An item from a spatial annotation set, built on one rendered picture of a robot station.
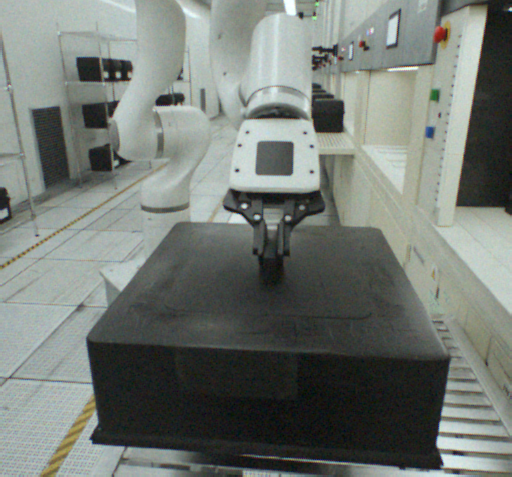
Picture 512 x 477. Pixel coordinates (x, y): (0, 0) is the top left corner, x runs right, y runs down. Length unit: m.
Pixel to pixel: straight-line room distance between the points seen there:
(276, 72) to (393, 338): 0.33
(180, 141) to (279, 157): 0.54
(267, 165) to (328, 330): 0.20
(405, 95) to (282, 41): 2.16
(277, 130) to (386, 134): 2.22
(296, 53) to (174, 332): 0.37
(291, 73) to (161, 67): 0.44
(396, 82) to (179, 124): 1.88
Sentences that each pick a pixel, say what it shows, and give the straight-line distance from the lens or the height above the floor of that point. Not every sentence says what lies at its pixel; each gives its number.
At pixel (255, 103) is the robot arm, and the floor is 1.22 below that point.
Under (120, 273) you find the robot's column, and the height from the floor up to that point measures 0.76.
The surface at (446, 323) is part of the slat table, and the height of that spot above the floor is 0.76.
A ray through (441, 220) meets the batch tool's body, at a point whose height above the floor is 0.89.
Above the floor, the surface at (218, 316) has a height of 1.05.
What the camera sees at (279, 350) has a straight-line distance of 0.33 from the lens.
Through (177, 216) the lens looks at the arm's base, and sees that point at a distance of 1.02.
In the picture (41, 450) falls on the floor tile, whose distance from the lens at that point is 1.86.
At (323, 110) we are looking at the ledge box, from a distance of 3.58.
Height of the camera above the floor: 1.25
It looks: 19 degrees down
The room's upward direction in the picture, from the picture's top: straight up
